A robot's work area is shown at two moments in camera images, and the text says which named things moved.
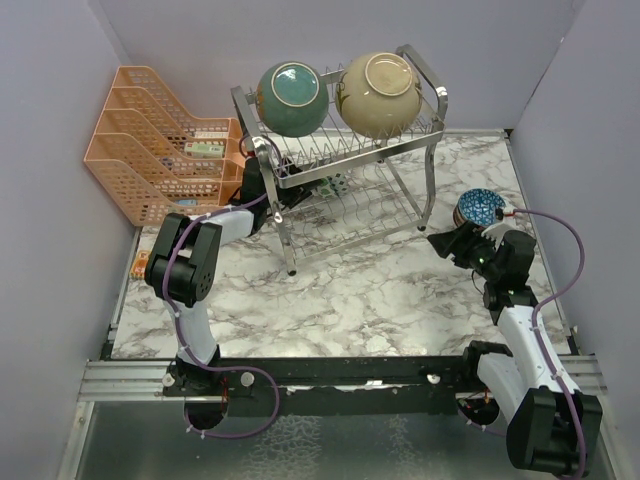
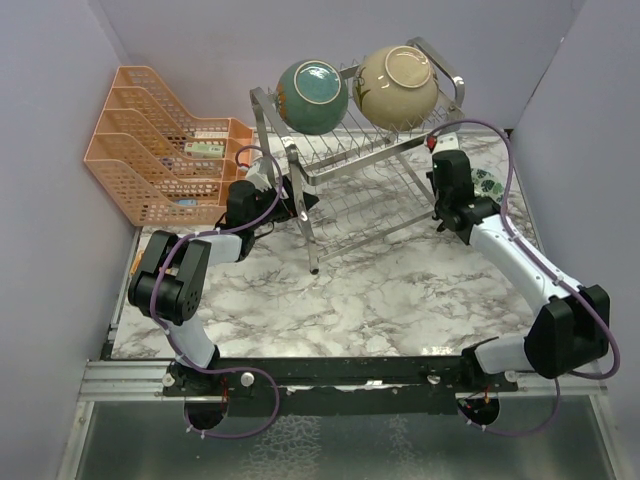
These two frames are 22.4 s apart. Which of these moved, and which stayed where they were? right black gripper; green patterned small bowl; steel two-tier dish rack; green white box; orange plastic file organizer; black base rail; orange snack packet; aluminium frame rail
Moved: green patterned small bowl; right black gripper; steel two-tier dish rack
Stayed: orange plastic file organizer; aluminium frame rail; orange snack packet; green white box; black base rail
